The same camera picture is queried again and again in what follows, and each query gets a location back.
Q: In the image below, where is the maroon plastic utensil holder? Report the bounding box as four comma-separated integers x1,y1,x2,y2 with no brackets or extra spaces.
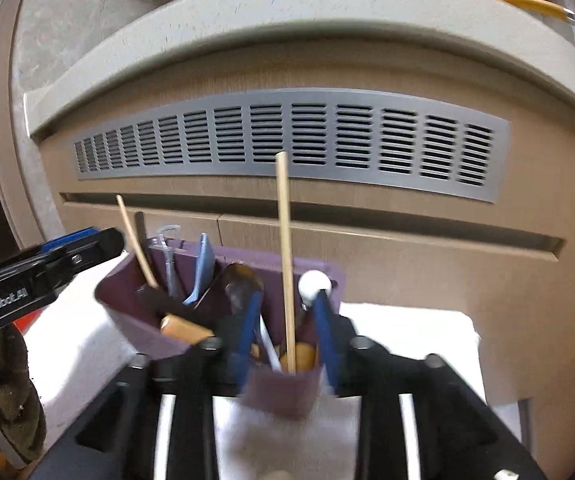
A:
94,240,346,421

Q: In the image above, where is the wooden chopstick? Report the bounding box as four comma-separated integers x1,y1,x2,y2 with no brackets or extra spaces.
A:
116,194,161,289
275,152,299,374

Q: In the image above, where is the white textured tablecloth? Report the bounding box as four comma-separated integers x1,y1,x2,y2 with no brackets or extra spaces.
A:
21,300,484,480

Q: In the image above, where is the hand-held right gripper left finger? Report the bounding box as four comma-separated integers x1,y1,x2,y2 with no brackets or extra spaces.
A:
32,290,264,480

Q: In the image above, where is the person's left hand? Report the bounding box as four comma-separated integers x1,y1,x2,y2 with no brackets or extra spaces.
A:
0,324,48,467

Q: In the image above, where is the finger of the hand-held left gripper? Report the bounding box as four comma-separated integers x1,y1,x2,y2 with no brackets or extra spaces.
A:
41,226,126,277
40,228,101,257

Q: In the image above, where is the dark spoon with black handle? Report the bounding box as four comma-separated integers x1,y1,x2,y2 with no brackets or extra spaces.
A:
224,262,264,327

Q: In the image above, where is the black wok with yellow handle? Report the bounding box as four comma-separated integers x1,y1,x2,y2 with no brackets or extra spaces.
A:
485,0,575,24

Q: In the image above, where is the shovel-shaped metal spoon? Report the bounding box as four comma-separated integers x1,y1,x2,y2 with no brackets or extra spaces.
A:
156,224,184,297

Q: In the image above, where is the long grey vent grille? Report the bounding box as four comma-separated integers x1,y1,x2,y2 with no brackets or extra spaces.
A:
74,88,511,205

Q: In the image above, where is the wooden kitchen cabinet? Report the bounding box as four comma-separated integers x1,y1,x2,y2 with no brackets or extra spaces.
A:
37,72,575,411

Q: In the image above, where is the grey stone kitchen counter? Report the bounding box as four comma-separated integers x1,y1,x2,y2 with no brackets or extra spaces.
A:
24,0,575,142

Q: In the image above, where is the blue plastic rice spoon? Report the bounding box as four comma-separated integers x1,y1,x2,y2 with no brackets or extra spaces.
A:
183,233,214,306

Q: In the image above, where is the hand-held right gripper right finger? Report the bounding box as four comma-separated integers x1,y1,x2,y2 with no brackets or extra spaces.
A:
313,290,549,480

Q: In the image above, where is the wooden-handled black utensil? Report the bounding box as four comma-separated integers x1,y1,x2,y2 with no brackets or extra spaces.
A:
140,284,214,347

